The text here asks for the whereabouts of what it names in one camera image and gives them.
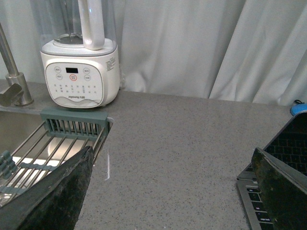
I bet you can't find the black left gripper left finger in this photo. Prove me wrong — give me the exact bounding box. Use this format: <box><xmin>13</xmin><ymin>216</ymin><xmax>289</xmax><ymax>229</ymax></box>
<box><xmin>0</xmin><ymin>146</ymin><xmax>94</xmax><ymax>230</ymax></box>

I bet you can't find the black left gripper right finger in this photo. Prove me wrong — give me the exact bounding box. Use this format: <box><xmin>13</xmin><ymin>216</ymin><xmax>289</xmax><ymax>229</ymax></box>
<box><xmin>251</xmin><ymin>148</ymin><xmax>307</xmax><ymax>230</ymax></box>

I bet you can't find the grey laptop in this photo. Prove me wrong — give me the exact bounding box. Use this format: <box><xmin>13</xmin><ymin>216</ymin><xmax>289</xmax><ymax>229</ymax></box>
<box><xmin>237</xmin><ymin>112</ymin><xmax>307</xmax><ymax>230</ymax></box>

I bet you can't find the stainless steel sink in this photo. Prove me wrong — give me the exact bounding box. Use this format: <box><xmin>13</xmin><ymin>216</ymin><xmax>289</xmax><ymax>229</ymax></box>
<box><xmin>0</xmin><ymin>106</ymin><xmax>114</xmax><ymax>208</ymax></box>

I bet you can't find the steel green sink drying rack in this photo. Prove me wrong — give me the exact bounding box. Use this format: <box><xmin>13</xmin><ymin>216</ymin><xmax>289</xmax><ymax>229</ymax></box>
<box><xmin>0</xmin><ymin>107</ymin><xmax>114</xmax><ymax>208</ymax></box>

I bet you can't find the blue round object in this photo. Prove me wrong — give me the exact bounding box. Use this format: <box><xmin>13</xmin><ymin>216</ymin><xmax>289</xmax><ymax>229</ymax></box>
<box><xmin>290</xmin><ymin>99</ymin><xmax>307</xmax><ymax>116</ymax></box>

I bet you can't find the steel kitchen faucet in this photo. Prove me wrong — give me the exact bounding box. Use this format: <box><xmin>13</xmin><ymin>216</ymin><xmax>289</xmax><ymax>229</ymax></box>
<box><xmin>0</xmin><ymin>25</ymin><xmax>34</xmax><ymax>107</ymax></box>

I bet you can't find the white blender base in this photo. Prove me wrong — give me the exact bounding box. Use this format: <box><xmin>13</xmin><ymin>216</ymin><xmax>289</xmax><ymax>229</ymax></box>
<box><xmin>41</xmin><ymin>38</ymin><xmax>120</xmax><ymax>108</ymax></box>

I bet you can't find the white curtain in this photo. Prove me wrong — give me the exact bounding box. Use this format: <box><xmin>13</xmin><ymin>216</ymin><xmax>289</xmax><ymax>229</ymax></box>
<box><xmin>0</xmin><ymin>0</ymin><xmax>307</xmax><ymax>107</ymax></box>

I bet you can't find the clear blender jug white handle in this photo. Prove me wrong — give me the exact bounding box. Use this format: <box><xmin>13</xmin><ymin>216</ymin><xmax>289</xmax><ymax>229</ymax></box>
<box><xmin>30</xmin><ymin>0</ymin><xmax>117</xmax><ymax>54</ymax></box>

